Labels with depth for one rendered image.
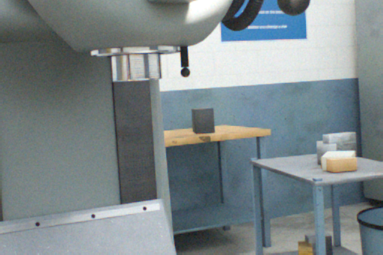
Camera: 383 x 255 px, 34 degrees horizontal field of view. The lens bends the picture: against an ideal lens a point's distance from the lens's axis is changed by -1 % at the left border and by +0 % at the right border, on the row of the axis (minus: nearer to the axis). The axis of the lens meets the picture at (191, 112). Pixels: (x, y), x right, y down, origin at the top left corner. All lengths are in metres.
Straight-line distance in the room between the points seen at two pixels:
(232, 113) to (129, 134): 4.42
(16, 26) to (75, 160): 0.34
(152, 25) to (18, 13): 0.20
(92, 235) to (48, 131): 0.17
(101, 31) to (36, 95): 0.44
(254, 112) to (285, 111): 0.32
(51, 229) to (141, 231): 0.14
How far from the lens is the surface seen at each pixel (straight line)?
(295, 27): 5.76
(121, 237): 0.97
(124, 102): 0.97
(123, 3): 0.50
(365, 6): 5.90
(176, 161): 5.18
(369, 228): 2.77
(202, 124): 4.54
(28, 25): 0.68
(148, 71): 0.57
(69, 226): 0.96
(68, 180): 0.96
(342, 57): 6.04
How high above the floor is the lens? 1.28
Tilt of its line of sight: 3 degrees down
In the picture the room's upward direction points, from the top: 4 degrees counter-clockwise
